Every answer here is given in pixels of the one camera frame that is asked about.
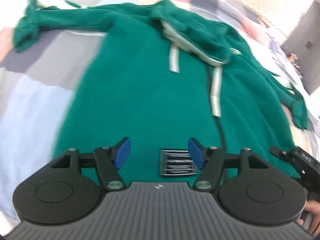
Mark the small items on nightstand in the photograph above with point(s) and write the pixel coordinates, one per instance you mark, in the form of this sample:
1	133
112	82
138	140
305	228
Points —
292	58

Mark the dark wall switch right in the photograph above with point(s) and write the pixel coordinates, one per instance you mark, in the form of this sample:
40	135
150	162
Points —
308	45

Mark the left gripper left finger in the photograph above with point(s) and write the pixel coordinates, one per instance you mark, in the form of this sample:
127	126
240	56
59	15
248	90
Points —
72	185

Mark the green hooded sweatshirt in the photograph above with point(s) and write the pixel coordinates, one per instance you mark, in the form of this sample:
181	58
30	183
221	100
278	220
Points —
163	75

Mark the patchwork checkered bed quilt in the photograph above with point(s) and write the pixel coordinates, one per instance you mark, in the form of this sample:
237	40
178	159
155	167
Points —
38	84

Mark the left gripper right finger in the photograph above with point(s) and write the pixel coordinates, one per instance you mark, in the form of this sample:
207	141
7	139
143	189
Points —
247	187

